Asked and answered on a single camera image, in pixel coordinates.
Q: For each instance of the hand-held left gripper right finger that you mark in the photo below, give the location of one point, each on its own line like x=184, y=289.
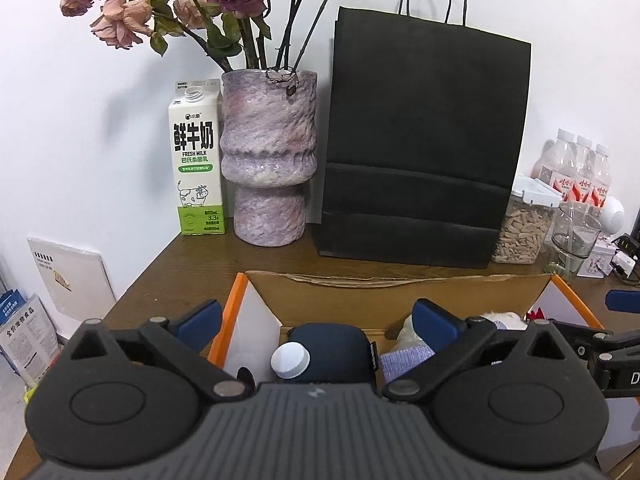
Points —
x=435, y=325

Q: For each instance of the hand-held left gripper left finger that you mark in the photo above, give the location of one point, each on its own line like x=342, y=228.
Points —
x=202, y=322

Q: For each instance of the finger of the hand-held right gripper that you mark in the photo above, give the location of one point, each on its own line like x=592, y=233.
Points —
x=625, y=301
x=592, y=340

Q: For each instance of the purple woven pouch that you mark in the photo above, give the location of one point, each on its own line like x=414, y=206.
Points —
x=400, y=362

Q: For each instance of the red artificial flower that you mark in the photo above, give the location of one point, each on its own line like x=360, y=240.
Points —
x=537, y=315

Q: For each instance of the red cardboard box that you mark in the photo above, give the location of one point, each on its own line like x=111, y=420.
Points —
x=350, y=305

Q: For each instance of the clear bottle white cap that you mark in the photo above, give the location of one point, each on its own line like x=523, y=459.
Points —
x=290, y=360

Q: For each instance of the navy zip pouch case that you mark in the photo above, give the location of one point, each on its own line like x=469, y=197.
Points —
x=335, y=350

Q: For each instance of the wooden desktop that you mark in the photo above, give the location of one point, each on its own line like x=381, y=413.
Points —
x=175, y=280

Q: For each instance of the white charger plug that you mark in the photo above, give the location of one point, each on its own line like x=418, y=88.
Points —
x=624, y=262

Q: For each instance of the white tin box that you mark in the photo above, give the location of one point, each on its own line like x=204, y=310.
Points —
x=597, y=260

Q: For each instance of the black upright device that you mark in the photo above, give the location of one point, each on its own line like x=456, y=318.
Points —
x=636, y=227

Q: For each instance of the clear glass jar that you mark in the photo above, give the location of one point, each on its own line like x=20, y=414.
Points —
x=572, y=245

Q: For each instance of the white round speaker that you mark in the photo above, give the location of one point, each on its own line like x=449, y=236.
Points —
x=612, y=215

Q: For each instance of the clear seed container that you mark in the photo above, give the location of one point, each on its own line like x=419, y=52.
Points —
x=522, y=235

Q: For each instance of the red label water bottle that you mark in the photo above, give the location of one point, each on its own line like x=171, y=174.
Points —
x=601, y=180
x=582, y=170
x=555, y=160

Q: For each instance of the green white milk carton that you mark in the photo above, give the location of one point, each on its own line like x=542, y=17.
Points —
x=197, y=160

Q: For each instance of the stack of printed pamphlets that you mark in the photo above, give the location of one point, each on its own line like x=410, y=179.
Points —
x=27, y=335

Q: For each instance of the purple marbled vase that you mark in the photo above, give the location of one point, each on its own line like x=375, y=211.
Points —
x=270, y=150

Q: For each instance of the black paper bag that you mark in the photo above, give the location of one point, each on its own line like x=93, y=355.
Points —
x=425, y=135

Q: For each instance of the dried pink roses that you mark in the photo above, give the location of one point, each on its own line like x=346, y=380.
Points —
x=120, y=20

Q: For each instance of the white wall panel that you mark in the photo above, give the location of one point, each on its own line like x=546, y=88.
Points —
x=75, y=280

